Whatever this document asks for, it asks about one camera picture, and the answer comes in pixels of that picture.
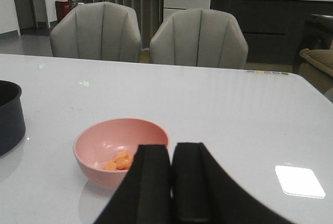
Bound orange ham slices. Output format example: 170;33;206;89
103;150;134;171

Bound grey chair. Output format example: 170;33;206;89
150;8;248;69
50;2;142;63

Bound left grey chair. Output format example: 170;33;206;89
50;2;142;63

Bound beige sofa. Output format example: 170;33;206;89
298;48;332;102

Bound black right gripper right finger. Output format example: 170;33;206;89
172;143;290;223

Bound dark blue saucepan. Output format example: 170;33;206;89
1;80;25;156

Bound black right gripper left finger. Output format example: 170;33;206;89
94;144;171;223

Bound pink bowl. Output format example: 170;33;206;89
73;118;169;190

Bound dark sideboard counter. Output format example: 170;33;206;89
211;0;332;65

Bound red bin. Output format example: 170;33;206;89
55;0;71;22

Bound right grey chair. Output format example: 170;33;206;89
150;8;248;69

